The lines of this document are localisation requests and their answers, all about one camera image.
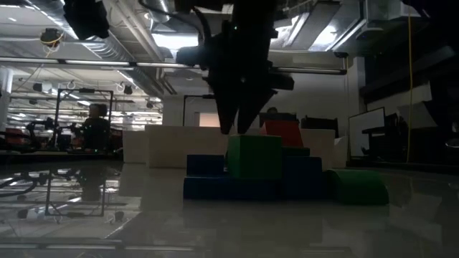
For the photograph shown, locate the black ceiling device yellow cable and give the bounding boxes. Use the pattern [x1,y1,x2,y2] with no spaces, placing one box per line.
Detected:
[39,27,66,50]

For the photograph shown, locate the black background robot arms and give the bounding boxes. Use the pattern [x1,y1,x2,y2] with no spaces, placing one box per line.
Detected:
[24,117,82,151]

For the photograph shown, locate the green wooden cube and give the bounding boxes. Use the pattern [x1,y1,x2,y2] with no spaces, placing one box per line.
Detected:
[227,134,284,180]

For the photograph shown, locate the black monitor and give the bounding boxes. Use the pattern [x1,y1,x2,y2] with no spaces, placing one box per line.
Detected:
[258,112,299,125]

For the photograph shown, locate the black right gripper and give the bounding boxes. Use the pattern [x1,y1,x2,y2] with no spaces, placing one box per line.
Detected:
[206,19,295,135]

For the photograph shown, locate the black door frame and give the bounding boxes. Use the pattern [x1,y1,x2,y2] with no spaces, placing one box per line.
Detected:
[182,94,218,128]

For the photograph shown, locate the red wooden cube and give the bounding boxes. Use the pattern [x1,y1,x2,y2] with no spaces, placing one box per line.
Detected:
[264,119,304,148]

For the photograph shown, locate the black robot station frame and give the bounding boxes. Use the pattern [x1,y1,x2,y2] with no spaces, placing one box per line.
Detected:
[53,87,114,151]

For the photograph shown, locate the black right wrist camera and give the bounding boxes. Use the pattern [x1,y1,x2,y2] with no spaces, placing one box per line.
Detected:
[176,45,211,68]

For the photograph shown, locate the bright ceiling light panel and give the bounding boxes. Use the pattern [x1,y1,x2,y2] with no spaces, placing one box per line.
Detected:
[151,32,204,49]

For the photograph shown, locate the long ceiling pipe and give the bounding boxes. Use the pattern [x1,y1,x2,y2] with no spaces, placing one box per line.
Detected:
[0,56,348,75]

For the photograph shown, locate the yellow hanging cable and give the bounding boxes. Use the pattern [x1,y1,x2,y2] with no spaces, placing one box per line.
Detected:
[407,5,415,162]

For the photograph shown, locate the long blue wooden block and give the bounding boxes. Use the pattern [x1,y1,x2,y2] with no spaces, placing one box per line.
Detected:
[183,174,288,201]

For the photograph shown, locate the green half-round wooden block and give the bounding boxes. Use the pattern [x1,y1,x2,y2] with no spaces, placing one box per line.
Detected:
[323,168,391,206]

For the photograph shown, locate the white board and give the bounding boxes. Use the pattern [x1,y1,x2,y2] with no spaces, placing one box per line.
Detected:
[352,106,387,158]

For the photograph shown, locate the silver ventilation duct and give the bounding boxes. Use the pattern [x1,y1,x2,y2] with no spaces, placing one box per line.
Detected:
[24,0,100,41]

